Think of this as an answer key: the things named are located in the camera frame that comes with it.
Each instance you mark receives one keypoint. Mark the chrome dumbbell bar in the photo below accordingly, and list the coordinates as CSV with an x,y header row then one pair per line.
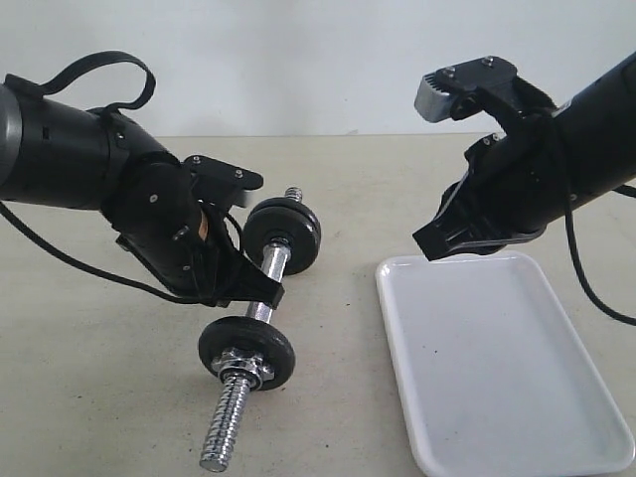
x,y
246,352

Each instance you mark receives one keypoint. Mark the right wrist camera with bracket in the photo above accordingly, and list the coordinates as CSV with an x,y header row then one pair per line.
x,y
488,84

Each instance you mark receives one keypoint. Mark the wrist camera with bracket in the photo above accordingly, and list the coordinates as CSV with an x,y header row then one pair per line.
x,y
488,84
220,183

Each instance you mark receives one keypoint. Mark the black weight plate end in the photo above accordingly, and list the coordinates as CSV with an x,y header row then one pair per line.
x,y
282,225

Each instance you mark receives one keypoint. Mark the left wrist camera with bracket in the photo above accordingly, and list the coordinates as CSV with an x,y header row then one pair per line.
x,y
220,183

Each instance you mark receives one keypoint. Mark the black weight plate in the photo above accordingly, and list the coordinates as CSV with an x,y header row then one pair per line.
x,y
298,206
248,335

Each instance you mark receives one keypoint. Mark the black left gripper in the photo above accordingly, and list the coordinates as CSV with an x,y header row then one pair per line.
x,y
204,270

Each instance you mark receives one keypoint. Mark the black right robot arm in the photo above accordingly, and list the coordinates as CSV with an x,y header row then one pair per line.
x,y
593,143

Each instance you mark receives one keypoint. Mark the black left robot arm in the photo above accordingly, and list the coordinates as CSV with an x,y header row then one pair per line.
x,y
173,215

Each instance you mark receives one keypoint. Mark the white plastic tray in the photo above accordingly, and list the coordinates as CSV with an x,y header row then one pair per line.
x,y
493,379

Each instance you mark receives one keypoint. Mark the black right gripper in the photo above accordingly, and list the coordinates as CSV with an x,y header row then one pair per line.
x,y
495,203

